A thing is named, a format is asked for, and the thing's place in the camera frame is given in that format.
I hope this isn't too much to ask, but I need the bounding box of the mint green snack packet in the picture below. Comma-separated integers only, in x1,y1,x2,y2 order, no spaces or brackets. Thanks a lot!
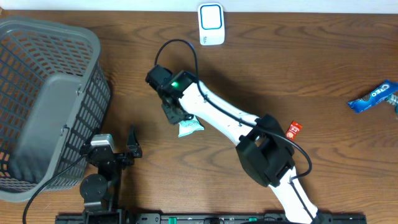
178,116,205,138

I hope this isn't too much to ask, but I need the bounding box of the red snack stick packet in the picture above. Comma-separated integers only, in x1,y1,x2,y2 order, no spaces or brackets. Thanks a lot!
285,121,303,141

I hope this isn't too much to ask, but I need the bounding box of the blue Oreo packet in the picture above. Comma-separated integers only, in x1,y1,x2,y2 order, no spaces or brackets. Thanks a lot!
347,80,397,113

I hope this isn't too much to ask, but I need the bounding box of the blue liquid bottle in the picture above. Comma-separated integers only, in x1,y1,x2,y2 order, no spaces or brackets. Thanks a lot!
386,94,398,114

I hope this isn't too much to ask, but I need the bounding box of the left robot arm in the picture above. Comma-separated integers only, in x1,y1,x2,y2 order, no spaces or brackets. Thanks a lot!
80,126,142,224

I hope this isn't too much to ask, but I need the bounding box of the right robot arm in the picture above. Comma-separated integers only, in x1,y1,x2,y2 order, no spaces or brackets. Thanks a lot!
146,70,319,223

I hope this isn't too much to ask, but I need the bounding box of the white barcode scanner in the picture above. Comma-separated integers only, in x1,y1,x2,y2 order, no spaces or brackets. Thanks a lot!
197,2,225,46

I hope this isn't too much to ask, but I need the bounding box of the grey plastic basket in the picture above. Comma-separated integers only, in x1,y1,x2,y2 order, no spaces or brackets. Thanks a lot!
1,16,111,202

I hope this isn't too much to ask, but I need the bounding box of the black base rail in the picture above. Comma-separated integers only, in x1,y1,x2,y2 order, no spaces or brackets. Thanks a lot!
55,212,368,224

